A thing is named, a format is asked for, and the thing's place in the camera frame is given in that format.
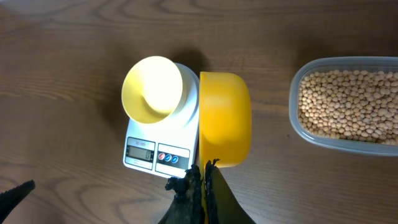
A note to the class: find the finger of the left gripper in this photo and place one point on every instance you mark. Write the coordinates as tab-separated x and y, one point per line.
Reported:
11	198

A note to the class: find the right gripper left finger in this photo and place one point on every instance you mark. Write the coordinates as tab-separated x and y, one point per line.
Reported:
186	207

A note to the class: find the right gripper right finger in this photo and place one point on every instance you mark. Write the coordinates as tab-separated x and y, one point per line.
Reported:
221	204

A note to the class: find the yellow plastic measuring scoop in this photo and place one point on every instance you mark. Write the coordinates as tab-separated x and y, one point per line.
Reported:
225	122

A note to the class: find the white digital kitchen scale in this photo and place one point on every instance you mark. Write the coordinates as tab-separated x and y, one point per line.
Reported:
167	148

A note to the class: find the pale yellow plastic bowl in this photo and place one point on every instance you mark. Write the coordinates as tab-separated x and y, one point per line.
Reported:
153	90

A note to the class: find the clear container of soybeans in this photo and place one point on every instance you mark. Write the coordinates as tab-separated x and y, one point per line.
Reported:
347	103

